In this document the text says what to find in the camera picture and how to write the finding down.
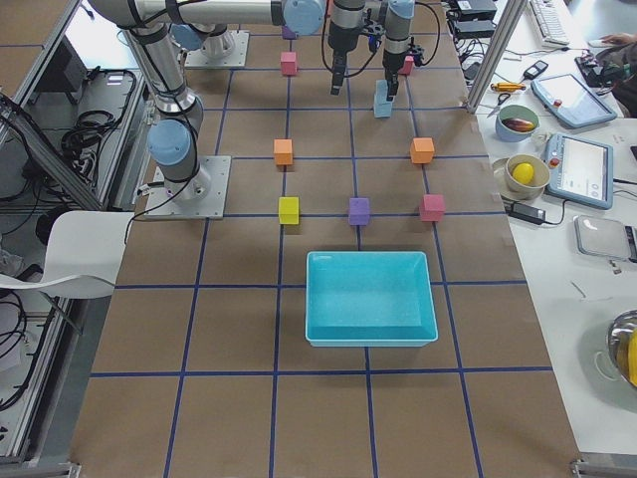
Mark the purple block right side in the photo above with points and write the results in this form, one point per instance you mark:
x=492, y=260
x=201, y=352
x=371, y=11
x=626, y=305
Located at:
x=359, y=212

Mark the purple block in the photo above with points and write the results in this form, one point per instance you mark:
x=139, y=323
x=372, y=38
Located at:
x=359, y=212
x=288, y=34

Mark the aluminium frame post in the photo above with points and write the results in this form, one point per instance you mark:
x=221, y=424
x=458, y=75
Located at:
x=505, y=28

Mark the orange block right far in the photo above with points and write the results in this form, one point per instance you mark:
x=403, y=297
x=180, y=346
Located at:
x=422, y=150

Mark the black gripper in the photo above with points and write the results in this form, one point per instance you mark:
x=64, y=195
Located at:
x=339, y=44
x=393, y=58

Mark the red block right far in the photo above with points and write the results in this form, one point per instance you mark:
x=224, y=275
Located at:
x=432, y=207

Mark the yellow block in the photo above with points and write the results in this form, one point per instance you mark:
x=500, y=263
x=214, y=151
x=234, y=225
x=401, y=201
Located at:
x=289, y=210

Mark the purple block left side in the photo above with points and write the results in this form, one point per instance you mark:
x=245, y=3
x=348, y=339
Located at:
x=288, y=34

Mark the red block left far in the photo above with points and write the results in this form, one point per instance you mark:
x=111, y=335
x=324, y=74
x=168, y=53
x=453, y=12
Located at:
x=407, y=67

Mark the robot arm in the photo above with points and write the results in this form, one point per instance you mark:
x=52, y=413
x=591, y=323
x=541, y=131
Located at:
x=173, y=141
x=385, y=23

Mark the steel bowl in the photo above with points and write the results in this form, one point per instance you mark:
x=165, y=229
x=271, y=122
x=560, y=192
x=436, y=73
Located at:
x=618, y=361

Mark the black power adapter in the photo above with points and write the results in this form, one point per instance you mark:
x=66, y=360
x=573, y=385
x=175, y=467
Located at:
x=525, y=212

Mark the scissors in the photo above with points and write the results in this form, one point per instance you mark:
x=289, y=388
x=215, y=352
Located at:
x=502, y=98

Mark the orange block near base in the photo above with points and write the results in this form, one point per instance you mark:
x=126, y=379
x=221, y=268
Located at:
x=283, y=151

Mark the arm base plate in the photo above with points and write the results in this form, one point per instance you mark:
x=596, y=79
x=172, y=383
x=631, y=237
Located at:
x=203, y=197
x=225, y=51

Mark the red block near base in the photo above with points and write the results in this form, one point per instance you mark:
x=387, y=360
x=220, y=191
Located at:
x=289, y=63

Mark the green bowl with fruit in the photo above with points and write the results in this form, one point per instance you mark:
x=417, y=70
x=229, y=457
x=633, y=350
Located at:
x=515, y=123

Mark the teach pendant tablet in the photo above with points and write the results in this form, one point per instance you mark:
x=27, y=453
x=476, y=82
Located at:
x=580, y=170
x=571, y=101

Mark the cyan plastic bin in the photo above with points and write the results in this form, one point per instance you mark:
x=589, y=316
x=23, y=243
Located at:
x=369, y=299

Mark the light blue block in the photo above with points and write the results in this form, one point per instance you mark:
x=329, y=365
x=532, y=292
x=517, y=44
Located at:
x=380, y=95
x=383, y=110

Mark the white chair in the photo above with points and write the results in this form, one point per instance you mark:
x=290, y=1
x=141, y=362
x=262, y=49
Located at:
x=83, y=256

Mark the beige bowl with lemon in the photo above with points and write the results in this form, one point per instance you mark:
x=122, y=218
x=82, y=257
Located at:
x=521, y=177

